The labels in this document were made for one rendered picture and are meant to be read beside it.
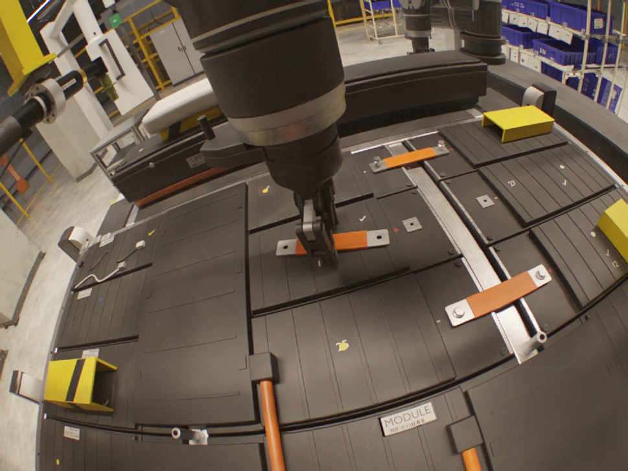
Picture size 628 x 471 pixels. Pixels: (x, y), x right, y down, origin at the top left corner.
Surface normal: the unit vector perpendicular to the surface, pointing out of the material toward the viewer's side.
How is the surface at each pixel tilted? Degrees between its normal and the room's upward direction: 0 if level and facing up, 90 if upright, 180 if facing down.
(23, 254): 90
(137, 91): 90
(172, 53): 90
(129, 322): 0
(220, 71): 90
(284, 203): 0
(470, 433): 0
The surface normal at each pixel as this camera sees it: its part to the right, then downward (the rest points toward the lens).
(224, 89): -0.55, 0.71
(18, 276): 0.96, -0.29
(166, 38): 0.17, 0.72
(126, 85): 0.56, 0.53
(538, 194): -0.23, -0.64
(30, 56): 0.97, -0.10
